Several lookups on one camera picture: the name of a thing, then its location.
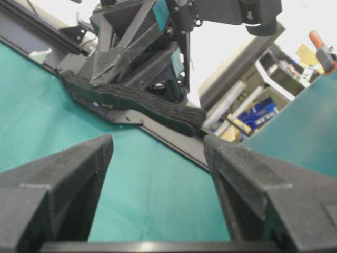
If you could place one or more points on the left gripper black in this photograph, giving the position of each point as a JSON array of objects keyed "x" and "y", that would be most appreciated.
[{"x": 155, "y": 37}]

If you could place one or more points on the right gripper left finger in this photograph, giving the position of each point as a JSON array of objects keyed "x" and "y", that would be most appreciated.
[{"x": 54, "y": 198}]

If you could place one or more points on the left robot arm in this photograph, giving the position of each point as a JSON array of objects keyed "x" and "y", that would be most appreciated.
[{"x": 259, "y": 17}]

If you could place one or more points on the black aluminium table rail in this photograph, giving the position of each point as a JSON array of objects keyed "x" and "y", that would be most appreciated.
[{"x": 63, "y": 51}]

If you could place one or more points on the orange handled clamp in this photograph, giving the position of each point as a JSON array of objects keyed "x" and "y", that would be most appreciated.
[{"x": 325, "y": 55}]

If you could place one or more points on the blue cardboard box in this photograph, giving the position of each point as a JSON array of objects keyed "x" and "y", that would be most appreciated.
[{"x": 255, "y": 117}]

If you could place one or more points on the grey storage shelf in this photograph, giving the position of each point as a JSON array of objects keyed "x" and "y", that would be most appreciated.
[{"x": 282, "y": 73}]

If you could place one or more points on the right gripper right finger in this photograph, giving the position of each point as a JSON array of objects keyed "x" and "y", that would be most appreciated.
[{"x": 264, "y": 199}]

